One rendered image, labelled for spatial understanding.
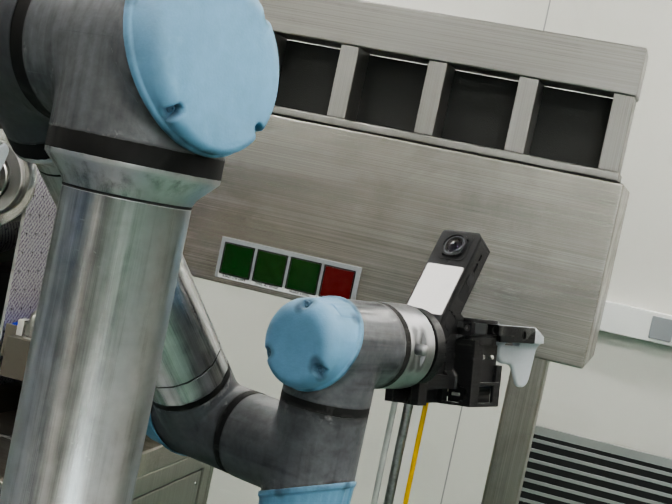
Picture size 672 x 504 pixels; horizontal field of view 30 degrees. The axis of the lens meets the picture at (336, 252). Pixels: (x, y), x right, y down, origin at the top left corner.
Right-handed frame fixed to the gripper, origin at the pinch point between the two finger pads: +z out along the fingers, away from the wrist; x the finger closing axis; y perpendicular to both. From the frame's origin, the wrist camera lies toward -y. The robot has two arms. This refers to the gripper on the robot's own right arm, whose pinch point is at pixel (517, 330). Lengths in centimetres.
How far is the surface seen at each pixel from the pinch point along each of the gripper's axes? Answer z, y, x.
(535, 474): 275, 54, -142
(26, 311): 14, 6, -94
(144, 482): 22, 29, -73
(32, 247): 12, -4, -92
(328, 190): 51, -19, -67
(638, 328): 280, 0, -112
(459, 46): 58, -44, -48
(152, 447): 23, 24, -73
